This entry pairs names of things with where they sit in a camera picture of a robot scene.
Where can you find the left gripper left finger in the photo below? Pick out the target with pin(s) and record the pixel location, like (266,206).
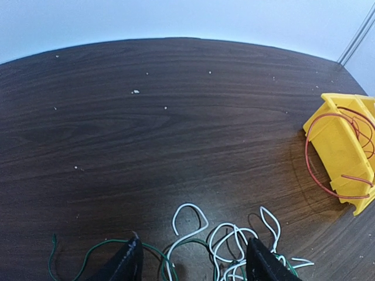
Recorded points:
(125,265)

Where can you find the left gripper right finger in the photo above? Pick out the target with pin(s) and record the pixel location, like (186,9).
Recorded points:
(262,265)

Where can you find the left yellow bin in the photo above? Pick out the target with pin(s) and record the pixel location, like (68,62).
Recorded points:
(342,133)

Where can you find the right aluminium frame post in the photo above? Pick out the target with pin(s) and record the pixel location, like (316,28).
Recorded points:
(362,32)

